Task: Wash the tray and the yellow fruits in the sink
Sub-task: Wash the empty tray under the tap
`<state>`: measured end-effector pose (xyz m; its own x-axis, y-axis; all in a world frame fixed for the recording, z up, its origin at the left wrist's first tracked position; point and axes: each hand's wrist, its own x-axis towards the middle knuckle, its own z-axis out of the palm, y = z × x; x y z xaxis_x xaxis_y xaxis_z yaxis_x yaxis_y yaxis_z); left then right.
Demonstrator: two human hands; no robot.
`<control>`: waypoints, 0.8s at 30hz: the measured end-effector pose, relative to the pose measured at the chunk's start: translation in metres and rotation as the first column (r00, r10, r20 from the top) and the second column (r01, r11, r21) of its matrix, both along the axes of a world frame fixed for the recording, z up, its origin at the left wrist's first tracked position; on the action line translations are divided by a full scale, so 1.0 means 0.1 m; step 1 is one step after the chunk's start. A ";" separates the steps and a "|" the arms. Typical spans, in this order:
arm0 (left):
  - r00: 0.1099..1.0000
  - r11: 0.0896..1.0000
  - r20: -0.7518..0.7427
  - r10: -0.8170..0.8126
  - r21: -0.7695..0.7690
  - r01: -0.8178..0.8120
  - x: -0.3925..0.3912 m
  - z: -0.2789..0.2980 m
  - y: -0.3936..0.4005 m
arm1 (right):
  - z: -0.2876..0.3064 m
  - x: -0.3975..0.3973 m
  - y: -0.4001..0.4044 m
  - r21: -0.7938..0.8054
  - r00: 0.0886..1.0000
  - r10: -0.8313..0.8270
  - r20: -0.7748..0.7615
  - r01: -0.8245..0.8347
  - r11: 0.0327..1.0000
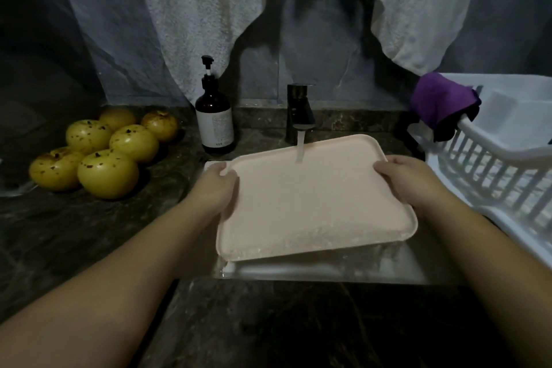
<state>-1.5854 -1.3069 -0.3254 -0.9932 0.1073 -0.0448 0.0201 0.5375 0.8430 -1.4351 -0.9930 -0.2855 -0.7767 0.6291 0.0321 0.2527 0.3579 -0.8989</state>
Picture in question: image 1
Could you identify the person's right hand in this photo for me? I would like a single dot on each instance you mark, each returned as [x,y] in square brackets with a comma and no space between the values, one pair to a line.
[414,180]

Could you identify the beige plastic tray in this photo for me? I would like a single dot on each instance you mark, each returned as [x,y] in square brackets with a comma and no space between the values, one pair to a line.
[310,199]

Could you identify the white hanging towel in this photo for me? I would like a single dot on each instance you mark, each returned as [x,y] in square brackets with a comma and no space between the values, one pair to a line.
[198,10]

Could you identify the dark soap pump bottle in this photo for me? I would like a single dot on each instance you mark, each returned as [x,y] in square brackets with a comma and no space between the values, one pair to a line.
[214,118]

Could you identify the black faucet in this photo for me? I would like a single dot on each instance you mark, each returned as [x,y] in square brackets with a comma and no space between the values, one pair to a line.
[298,109]

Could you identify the white sink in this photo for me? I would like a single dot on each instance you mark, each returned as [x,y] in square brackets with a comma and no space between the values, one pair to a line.
[345,267]

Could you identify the person's left forearm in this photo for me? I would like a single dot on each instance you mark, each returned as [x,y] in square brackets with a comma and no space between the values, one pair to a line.
[95,303]

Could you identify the purple cloth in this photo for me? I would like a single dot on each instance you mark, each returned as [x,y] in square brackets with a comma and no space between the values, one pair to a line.
[442,98]

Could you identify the white plastic basket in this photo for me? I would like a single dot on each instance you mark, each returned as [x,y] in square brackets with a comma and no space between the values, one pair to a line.
[517,165]

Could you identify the person's right forearm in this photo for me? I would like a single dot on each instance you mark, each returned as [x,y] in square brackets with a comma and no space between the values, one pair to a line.
[500,268]

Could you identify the person's left hand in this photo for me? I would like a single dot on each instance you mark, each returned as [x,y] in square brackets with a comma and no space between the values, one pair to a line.
[211,191]

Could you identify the group of yellow apples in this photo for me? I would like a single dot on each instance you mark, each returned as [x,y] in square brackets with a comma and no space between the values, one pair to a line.
[108,174]

